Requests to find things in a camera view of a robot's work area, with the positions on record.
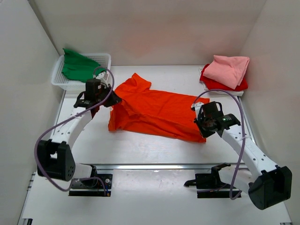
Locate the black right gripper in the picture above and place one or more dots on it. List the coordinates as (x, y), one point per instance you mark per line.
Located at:
(198, 120)

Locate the orange t shirt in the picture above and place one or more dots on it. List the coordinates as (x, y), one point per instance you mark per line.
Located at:
(154, 112)

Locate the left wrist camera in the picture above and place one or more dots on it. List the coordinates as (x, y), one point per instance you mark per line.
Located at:
(100, 81)

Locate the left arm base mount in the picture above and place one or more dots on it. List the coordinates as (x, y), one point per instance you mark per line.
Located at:
(100, 187)

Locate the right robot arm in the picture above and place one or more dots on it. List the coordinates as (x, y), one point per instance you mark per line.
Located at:
(265, 182)

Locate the pink folded t shirt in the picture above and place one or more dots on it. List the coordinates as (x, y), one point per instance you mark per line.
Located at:
(228, 71)

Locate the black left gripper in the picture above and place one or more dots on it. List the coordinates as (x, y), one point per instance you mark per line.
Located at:
(115, 99)

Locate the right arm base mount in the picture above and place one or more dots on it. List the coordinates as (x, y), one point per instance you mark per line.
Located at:
(209, 184)

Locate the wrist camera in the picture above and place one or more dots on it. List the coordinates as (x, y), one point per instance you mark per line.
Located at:
(196, 106)
(100, 81)

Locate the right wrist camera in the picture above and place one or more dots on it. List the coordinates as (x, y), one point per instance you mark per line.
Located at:
(196, 106)

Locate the red folded t shirt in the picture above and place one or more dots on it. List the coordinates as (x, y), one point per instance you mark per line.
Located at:
(211, 84)

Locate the green t shirt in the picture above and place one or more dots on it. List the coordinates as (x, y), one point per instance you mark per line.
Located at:
(78, 67)

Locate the white plastic basket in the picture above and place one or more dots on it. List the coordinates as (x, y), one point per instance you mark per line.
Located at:
(58, 79)

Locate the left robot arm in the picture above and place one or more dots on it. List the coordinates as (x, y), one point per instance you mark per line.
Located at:
(54, 156)

